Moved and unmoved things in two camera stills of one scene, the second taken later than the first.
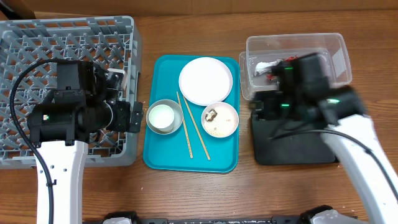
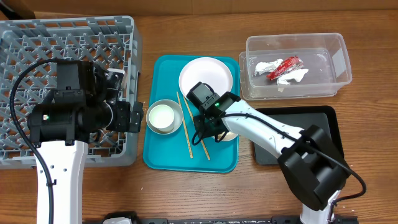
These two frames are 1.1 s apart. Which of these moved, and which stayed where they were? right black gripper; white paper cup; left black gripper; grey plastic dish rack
Moved: right black gripper
Stayed: left black gripper; white paper cup; grey plastic dish rack
